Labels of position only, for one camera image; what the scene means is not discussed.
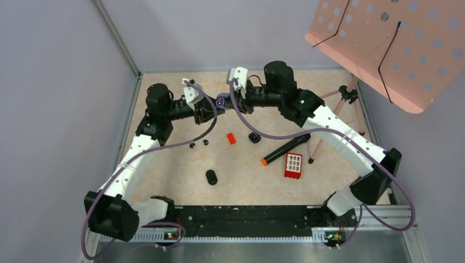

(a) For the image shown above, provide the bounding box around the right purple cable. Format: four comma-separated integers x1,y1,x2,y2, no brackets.
229,78,416,249

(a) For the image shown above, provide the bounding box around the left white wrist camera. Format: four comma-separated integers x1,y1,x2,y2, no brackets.
183,83,204,110

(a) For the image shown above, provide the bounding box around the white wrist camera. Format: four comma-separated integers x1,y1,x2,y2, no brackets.
226,67,248,99
183,83,204,110

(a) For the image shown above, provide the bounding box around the red white toy block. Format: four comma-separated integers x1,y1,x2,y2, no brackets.
284,152,303,179

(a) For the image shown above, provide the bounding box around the purple ear hook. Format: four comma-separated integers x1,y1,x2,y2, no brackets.
216,98,225,109

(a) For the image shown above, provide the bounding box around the purple cable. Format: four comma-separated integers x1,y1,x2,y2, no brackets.
80,80,219,261
229,78,416,249

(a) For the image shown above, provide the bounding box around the black earbud charging case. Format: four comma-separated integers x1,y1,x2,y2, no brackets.
206,169,218,185

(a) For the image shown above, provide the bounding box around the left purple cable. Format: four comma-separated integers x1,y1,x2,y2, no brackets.
80,80,219,261

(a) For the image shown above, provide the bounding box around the small red block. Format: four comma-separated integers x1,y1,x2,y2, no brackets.
226,133,236,145

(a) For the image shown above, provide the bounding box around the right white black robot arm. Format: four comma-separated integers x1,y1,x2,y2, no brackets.
226,61,401,226

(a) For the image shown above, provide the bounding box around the pink perforated music stand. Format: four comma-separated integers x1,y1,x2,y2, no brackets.
300,0,465,165

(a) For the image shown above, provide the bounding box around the black microphone orange tip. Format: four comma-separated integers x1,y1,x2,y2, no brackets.
262,134,311,166

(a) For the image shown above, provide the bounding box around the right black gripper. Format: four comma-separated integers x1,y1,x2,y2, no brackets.
224,81,282,115

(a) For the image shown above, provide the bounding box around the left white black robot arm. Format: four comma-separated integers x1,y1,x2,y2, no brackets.
81,79,224,242

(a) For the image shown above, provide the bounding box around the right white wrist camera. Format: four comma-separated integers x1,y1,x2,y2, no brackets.
226,67,248,99

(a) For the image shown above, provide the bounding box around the lavender earbud charging case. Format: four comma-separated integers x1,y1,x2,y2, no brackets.
216,93,238,110

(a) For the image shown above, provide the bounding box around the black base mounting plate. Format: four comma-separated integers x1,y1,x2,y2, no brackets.
142,205,358,247

